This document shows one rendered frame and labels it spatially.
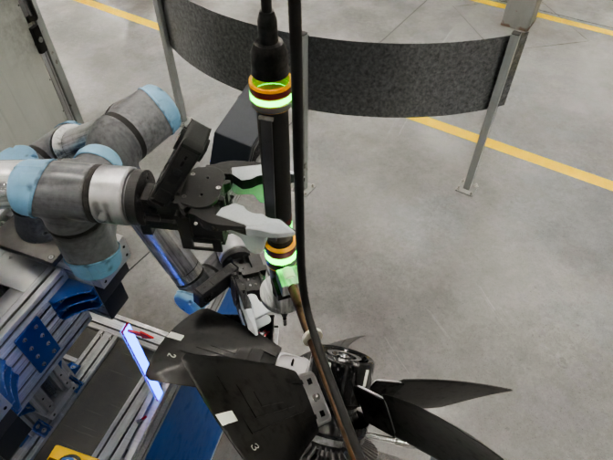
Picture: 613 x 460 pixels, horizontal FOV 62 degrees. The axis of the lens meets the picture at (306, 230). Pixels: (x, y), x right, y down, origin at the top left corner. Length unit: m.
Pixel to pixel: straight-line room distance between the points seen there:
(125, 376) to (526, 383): 1.69
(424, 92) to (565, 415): 1.57
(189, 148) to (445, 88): 2.17
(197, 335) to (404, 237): 1.91
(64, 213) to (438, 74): 2.13
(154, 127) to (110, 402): 1.31
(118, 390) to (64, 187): 1.58
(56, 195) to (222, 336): 0.50
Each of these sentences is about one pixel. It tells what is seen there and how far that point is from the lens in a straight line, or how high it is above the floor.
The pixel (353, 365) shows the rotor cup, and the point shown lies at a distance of 0.93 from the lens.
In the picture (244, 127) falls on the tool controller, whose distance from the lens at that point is 1.43.
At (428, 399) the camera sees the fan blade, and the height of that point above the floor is 1.06.
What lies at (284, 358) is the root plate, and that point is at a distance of 1.02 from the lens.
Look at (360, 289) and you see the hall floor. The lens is 2.57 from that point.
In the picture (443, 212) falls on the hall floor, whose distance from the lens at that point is 3.01.
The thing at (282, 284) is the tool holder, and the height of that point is 1.55.
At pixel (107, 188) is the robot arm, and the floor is 1.67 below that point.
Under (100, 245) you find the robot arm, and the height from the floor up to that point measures 1.55.
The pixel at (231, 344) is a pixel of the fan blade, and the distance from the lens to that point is 1.04.
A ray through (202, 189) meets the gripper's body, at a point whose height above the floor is 1.67.
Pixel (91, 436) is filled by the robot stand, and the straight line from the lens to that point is 2.14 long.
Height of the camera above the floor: 2.09
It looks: 48 degrees down
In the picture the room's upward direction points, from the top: straight up
